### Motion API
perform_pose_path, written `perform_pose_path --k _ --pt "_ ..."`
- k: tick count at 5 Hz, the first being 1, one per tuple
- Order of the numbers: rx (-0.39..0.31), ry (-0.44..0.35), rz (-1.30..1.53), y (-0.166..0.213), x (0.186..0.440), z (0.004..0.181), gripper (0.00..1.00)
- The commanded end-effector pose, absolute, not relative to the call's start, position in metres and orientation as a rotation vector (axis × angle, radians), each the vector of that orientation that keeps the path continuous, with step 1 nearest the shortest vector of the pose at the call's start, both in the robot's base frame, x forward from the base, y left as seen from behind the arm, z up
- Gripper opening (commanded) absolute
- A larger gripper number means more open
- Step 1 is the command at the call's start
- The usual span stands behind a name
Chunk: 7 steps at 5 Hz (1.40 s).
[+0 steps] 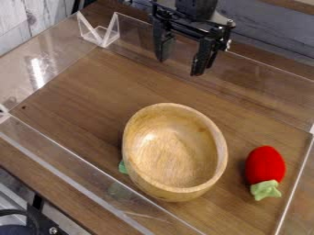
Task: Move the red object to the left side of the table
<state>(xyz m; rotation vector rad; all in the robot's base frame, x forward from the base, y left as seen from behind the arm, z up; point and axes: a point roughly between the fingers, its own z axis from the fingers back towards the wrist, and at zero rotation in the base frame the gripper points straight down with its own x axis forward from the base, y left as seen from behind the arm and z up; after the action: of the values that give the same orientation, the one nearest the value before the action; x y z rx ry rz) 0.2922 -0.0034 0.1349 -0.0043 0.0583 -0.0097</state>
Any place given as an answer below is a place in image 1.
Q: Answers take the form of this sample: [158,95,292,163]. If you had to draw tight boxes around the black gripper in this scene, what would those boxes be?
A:
[151,0,237,76]

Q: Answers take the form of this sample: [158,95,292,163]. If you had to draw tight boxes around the red plush strawberry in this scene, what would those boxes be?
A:
[246,146,286,201]

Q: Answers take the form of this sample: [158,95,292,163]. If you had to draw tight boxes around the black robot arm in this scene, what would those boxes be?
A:
[150,0,236,76]

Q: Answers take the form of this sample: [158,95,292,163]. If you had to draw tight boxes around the green object behind bowl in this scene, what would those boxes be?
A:
[118,160,127,175]

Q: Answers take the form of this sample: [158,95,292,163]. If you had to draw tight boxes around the wooden bowl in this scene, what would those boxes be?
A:
[122,103,229,202]

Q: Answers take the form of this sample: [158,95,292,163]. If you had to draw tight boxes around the black clamp with screw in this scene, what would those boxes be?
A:
[26,205,69,235]

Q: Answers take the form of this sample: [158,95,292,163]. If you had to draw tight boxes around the clear acrylic corner bracket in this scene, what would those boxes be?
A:
[77,12,121,48]

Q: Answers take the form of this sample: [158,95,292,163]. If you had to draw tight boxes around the clear acrylic barrier wall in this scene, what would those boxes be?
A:
[0,13,314,235]

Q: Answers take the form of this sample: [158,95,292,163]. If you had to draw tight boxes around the black cable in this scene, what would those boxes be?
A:
[0,208,42,235]

